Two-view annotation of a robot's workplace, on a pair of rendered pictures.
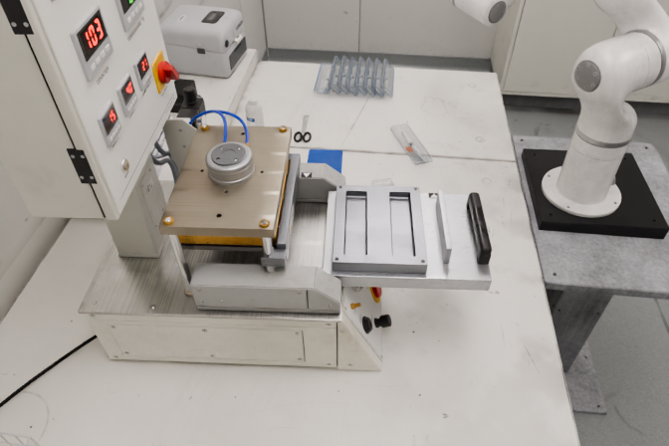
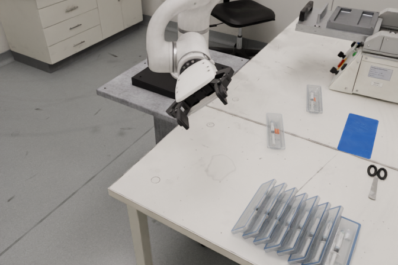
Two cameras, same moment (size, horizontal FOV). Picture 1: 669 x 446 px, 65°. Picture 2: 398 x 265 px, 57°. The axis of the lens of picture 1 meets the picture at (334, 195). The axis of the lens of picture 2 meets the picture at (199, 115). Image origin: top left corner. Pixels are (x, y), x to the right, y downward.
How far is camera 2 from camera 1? 2.19 m
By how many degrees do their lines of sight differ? 99
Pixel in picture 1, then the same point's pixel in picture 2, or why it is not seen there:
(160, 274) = not seen: outside the picture
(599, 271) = (220, 57)
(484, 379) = (301, 47)
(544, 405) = (283, 39)
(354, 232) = (365, 20)
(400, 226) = (342, 18)
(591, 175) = not seen: hidden behind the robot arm
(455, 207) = (308, 22)
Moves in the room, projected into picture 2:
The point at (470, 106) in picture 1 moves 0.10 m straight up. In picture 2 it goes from (185, 155) to (184, 129)
